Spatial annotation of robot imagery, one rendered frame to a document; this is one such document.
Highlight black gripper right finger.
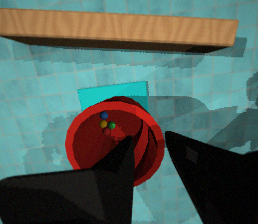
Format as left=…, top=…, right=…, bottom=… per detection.
left=165, top=131, right=258, bottom=224

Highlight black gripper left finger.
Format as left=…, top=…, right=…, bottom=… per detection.
left=0, top=135, right=135, bottom=224

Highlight red cup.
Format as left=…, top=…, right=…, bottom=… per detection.
left=65, top=96, right=165, bottom=187

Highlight dark red marble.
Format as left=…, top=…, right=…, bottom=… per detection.
left=102, top=127, right=110, bottom=135

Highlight tan wooden flat bar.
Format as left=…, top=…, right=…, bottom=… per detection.
left=0, top=8, right=239, bottom=53

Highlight yellow marble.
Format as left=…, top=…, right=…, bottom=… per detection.
left=99, top=120, right=107, bottom=128

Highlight green marble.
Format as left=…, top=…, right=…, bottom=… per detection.
left=107, top=121, right=116, bottom=129

